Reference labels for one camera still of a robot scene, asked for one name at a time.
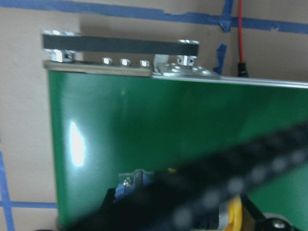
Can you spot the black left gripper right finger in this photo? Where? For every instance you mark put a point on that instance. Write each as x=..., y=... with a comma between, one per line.
x=254, y=220

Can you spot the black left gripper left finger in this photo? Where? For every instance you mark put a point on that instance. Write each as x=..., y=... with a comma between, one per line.
x=175, y=202

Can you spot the green conveyor belt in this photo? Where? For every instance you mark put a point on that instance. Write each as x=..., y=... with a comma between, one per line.
x=118, y=105

